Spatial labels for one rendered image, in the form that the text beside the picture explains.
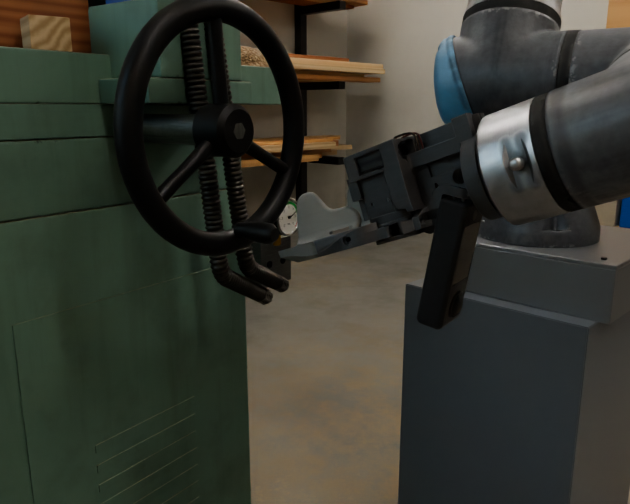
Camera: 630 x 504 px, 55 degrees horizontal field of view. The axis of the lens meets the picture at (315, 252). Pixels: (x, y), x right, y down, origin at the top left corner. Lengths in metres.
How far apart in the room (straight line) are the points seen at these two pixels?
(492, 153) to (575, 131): 0.06
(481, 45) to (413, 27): 3.94
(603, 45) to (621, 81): 0.12
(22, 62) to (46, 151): 0.10
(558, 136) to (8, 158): 0.57
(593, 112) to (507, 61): 0.15
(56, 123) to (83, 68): 0.08
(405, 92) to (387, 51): 0.33
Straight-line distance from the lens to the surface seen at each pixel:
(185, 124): 0.74
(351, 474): 1.52
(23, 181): 0.78
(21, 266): 0.79
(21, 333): 0.80
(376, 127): 4.68
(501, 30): 0.59
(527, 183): 0.46
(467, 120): 0.50
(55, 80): 0.80
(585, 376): 0.93
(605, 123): 0.44
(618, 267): 0.91
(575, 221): 0.99
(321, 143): 3.97
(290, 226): 1.01
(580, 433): 0.97
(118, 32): 0.83
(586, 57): 0.56
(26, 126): 0.78
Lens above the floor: 0.84
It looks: 13 degrees down
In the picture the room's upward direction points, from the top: straight up
